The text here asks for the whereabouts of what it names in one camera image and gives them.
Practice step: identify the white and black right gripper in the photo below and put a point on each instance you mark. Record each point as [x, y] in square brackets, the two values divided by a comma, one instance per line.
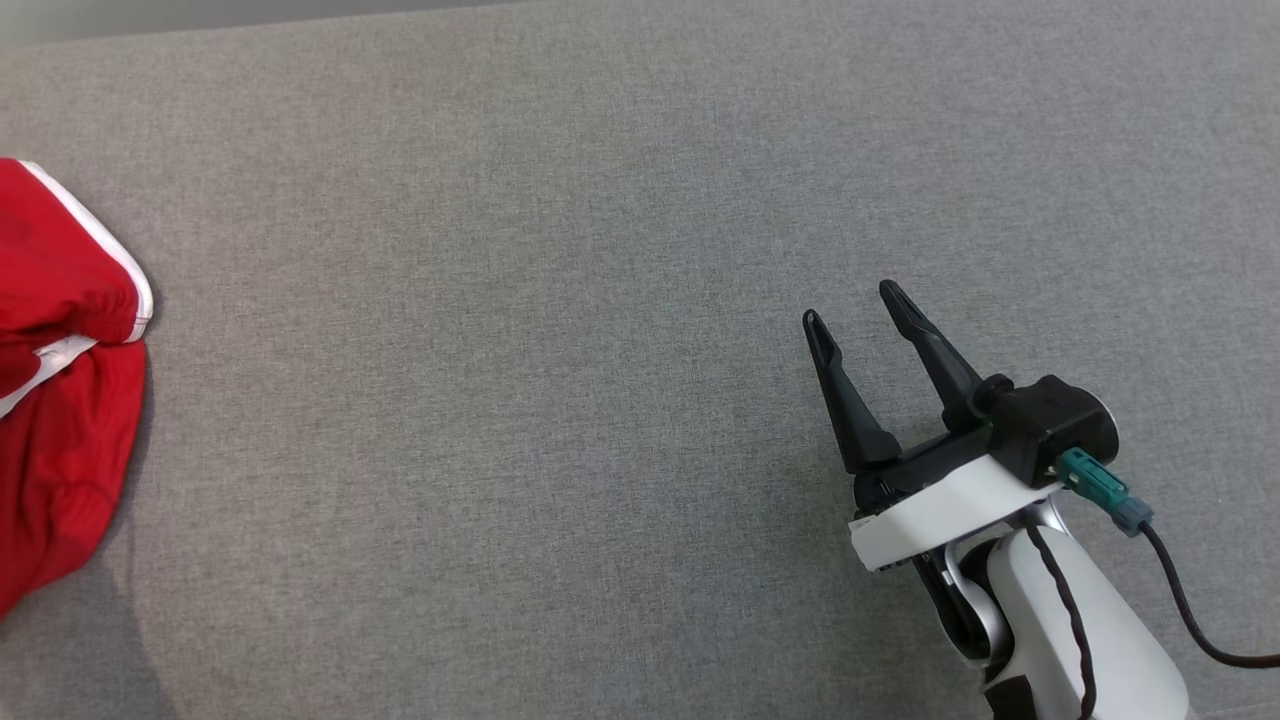
[940, 505]

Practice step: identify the red shorts with white trim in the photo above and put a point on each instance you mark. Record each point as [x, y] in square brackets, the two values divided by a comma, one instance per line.
[60, 260]

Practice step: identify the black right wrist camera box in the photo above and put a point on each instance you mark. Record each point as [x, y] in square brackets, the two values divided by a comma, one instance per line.
[1050, 420]

